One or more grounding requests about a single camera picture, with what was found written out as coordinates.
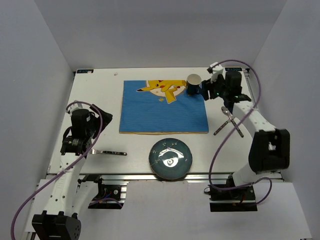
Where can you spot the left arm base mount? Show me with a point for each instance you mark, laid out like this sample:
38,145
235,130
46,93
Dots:
111,193

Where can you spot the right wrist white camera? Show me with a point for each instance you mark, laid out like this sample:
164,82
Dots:
215,69

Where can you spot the spoon with black handle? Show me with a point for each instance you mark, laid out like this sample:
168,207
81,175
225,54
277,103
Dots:
228,113

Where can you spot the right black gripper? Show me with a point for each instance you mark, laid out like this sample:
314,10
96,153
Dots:
205,85

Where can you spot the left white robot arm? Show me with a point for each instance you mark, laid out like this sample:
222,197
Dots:
59,219

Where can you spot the right blue corner label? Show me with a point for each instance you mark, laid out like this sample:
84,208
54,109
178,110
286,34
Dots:
235,69

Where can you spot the blue corner label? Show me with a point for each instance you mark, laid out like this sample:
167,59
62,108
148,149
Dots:
84,71
235,69

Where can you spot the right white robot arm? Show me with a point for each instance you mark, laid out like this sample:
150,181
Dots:
270,148

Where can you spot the teal ceramic plate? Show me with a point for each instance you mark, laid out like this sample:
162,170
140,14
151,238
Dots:
170,159

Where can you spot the blue pikachu placemat cloth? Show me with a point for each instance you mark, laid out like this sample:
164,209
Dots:
161,107

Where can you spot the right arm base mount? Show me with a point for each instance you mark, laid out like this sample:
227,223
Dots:
238,200

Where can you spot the fork with black handle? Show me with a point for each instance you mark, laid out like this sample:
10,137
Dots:
118,153

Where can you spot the knife with black handle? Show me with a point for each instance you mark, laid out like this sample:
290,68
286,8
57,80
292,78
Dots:
222,126

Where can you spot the dark blue paper cup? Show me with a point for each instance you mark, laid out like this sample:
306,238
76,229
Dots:
193,84

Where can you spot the left blue corner label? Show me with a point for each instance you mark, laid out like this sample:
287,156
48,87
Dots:
84,71

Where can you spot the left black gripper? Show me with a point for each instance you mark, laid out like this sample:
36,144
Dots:
107,118

